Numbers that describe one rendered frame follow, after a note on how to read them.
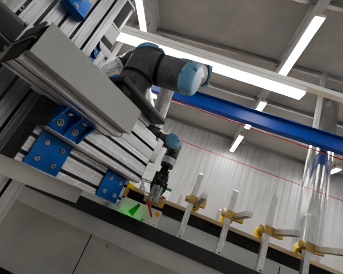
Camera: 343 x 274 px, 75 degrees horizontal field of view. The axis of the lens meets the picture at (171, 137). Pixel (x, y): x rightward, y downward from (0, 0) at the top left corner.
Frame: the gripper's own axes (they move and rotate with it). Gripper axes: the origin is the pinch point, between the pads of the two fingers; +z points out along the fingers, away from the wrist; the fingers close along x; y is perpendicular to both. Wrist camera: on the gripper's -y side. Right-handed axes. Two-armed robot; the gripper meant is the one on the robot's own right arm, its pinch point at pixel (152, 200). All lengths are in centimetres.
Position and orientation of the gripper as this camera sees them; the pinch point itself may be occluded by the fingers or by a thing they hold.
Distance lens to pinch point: 124.5
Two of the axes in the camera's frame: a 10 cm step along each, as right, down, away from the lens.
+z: -3.7, 8.5, -3.8
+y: 0.2, -4.0, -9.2
